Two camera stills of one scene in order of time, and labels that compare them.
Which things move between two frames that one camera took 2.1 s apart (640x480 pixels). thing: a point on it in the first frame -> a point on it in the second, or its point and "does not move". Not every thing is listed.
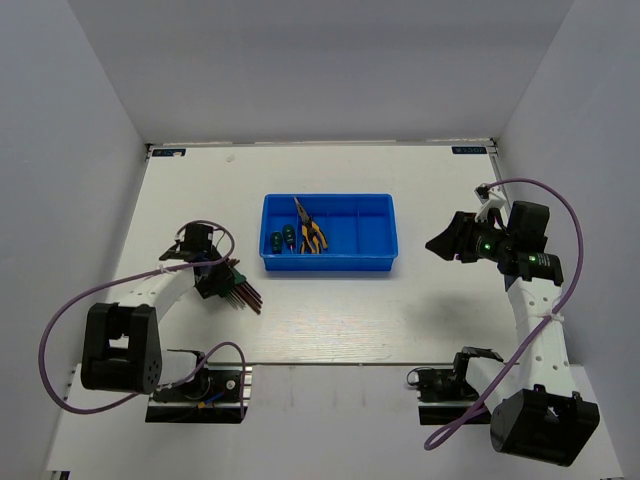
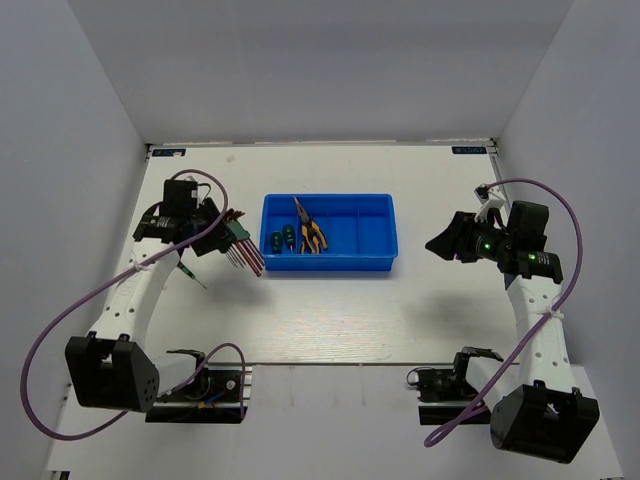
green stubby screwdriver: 277,242 does not move
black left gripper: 208,289 -> 219,234
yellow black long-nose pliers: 311,233 does not move
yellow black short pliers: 312,244 does not move
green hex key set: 242,294 -> 242,251
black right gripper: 457,236 does not move
